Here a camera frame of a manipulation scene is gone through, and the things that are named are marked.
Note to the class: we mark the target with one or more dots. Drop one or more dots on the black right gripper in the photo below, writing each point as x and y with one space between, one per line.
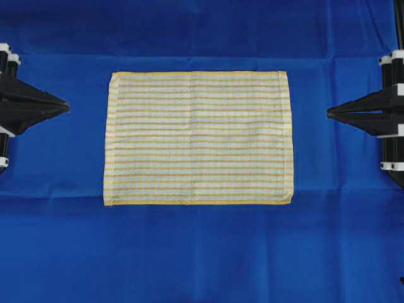
387 126

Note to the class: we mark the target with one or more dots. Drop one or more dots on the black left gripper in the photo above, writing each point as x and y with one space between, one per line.
15 120

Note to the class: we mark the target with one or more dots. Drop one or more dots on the yellow striped towel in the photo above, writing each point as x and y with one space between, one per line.
199 138

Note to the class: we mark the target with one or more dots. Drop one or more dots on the blue table cloth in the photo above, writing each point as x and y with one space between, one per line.
339 240

